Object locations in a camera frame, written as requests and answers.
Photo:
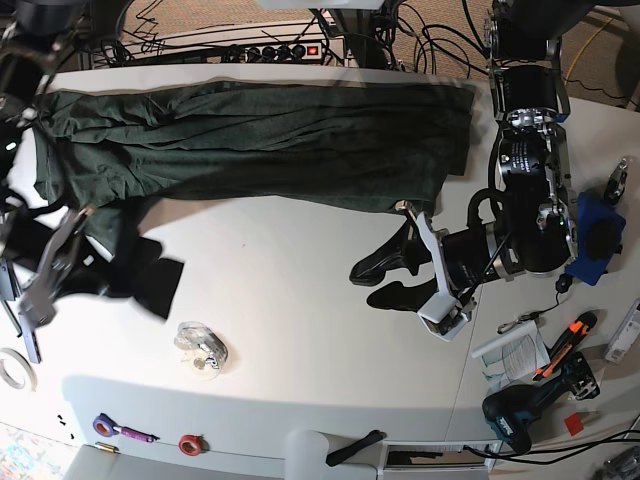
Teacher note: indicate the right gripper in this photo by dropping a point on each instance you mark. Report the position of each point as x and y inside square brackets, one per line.
[136, 273]

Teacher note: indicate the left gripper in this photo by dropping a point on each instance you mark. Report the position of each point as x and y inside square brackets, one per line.
[462, 261]

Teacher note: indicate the dark green t-shirt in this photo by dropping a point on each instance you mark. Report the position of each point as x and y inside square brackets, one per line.
[361, 149]

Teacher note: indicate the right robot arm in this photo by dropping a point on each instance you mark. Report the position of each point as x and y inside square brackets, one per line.
[33, 48]

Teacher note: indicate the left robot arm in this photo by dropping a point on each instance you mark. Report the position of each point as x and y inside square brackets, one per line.
[525, 219]

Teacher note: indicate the purple tape roll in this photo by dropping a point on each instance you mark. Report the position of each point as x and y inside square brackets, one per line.
[105, 426]

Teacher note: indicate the silver carabiner clip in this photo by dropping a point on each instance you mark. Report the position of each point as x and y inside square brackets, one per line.
[521, 319]

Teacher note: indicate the white paper manual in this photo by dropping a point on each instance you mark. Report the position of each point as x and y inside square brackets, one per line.
[519, 352]

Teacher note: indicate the white tape roll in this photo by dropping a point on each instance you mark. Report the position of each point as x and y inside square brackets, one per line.
[16, 372]

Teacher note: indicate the brass small cylinder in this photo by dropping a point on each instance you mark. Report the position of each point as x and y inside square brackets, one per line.
[106, 447]

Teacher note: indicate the red tape roll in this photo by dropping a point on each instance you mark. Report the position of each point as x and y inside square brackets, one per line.
[191, 445]

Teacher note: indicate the orange black utility knife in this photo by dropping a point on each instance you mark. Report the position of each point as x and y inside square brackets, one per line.
[568, 341]

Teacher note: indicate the blue plastic box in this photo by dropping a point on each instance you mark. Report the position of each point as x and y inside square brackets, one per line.
[600, 230]

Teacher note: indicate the red square sticker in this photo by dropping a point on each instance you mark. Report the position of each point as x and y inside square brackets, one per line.
[574, 424]

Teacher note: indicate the metal clamp tool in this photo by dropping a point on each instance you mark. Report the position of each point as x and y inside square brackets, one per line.
[616, 183]

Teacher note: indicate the black power strip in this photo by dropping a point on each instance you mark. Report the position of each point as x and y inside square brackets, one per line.
[296, 53]

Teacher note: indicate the black cordless drill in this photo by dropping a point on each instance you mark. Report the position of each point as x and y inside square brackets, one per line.
[510, 411]

